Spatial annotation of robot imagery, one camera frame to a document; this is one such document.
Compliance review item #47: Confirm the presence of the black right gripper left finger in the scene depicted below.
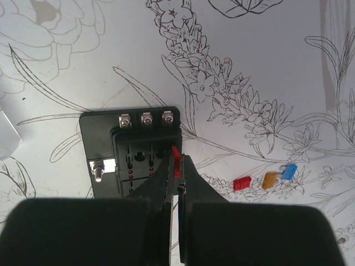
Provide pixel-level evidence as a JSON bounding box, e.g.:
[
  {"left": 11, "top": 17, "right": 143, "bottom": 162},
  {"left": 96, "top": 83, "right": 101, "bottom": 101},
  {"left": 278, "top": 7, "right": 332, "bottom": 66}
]
[{"left": 1, "top": 156, "right": 174, "bottom": 265}]

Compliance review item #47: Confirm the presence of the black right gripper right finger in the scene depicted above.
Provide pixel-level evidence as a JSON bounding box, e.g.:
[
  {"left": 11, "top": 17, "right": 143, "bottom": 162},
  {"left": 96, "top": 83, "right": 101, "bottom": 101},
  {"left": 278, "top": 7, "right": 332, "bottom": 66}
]
[{"left": 177, "top": 155, "right": 344, "bottom": 265}]

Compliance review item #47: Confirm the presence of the red blade fuse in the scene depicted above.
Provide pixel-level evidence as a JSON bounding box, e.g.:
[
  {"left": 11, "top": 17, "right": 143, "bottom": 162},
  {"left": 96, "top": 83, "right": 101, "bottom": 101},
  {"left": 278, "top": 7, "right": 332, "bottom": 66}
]
[
  {"left": 172, "top": 146, "right": 181, "bottom": 178},
  {"left": 233, "top": 176, "right": 252, "bottom": 191}
]

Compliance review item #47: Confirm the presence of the black fuse box base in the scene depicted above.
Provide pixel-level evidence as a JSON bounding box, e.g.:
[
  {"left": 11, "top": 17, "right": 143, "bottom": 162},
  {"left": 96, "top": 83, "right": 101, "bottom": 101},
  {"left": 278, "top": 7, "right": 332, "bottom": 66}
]
[{"left": 79, "top": 106, "right": 182, "bottom": 199}]

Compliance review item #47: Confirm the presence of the orange blade fuse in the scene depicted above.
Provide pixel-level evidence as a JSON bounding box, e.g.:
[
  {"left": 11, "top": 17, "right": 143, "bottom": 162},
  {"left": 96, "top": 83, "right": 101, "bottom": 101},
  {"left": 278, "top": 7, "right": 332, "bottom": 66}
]
[{"left": 262, "top": 172, "right": 278, "bottom": 190}]

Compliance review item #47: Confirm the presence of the blue blade fuse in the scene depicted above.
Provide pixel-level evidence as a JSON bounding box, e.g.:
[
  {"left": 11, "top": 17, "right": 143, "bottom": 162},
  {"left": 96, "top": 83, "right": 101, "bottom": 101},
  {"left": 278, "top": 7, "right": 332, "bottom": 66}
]
[{"left": 280, "top": 163, "right": 298, "bottom": 181}]

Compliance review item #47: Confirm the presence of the clear plastic fuse box cover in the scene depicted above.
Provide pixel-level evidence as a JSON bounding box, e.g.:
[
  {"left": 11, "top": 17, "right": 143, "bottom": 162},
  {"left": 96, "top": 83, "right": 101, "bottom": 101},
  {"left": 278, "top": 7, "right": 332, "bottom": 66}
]
[{"left": 0, "top": 110, "right": 22, "bottom": 160}]

